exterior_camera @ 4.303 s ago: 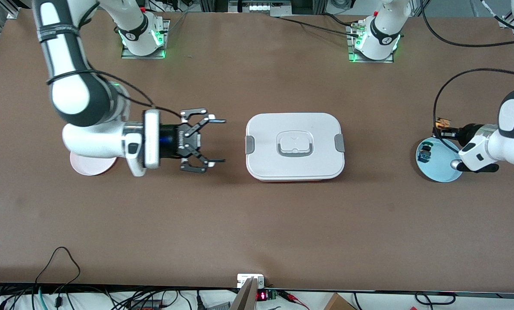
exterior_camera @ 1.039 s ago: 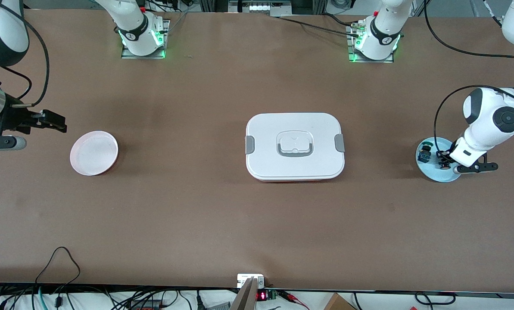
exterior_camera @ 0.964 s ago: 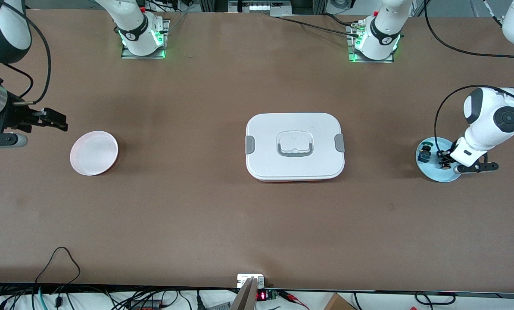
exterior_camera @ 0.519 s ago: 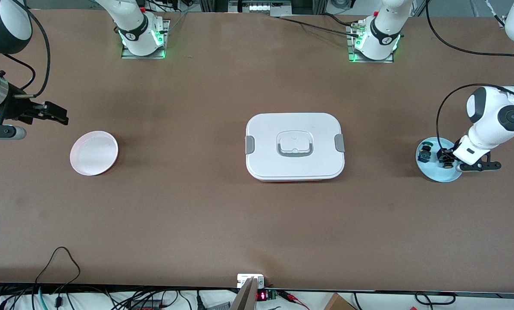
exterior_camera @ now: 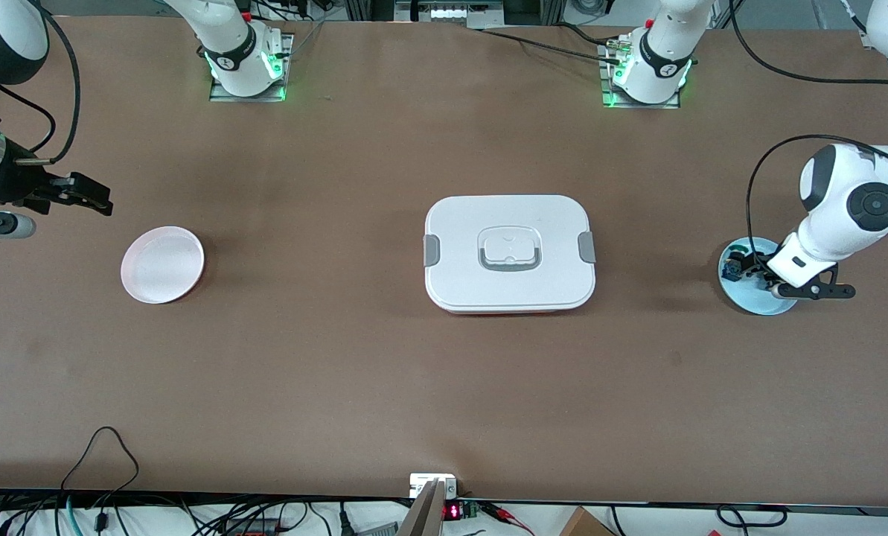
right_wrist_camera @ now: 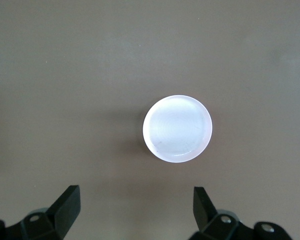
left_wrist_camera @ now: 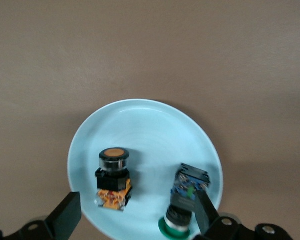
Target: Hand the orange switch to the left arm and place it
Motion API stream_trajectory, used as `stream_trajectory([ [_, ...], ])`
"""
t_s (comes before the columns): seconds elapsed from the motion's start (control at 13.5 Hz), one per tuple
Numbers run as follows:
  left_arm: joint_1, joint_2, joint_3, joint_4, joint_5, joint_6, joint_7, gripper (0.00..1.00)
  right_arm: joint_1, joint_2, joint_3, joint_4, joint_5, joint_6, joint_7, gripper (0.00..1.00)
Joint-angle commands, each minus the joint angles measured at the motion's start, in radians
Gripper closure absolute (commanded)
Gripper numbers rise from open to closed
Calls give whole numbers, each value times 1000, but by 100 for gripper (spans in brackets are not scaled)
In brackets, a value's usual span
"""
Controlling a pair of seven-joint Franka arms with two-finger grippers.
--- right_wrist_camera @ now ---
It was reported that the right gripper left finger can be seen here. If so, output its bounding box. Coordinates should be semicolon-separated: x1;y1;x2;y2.
0;184;81;240

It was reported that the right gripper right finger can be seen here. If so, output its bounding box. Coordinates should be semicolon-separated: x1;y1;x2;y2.
193;186;295;240

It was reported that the pink round plate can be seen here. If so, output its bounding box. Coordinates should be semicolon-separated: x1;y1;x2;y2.
142;94;213;164

